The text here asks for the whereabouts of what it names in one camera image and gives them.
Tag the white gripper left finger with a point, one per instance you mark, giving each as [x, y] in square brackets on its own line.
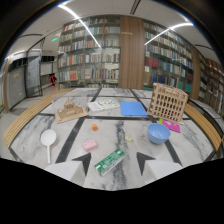
[68, 169]

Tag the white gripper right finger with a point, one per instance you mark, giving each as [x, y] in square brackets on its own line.
[156, 167]

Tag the small yellow clip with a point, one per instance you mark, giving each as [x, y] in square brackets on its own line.
[128, 138]

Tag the pink plug adapter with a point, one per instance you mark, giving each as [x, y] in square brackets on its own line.
[89, 144]

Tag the blue plastic bowl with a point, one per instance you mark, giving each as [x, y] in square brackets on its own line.
[158, 133]

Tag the white round paddle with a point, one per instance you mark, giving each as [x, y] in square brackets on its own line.
[48, 140]

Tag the green rectangular box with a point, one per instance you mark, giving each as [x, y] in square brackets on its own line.
[109, 162]

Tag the magenta card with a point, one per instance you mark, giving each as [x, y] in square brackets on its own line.
[171, 125]

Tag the small orange cube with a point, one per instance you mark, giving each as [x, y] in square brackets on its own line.
[94, 127]

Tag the wooden building model in case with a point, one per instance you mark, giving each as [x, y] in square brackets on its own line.
[69, 110]

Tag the blue folder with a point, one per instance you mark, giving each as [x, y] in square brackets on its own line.
[133, 108]

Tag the red chair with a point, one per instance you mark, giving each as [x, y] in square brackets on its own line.
[52, 80]

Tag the side wooden bookshelf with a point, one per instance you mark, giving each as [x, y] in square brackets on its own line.
[213, 85]

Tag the large wooden bookshelf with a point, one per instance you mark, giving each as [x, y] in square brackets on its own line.
[126, 53]

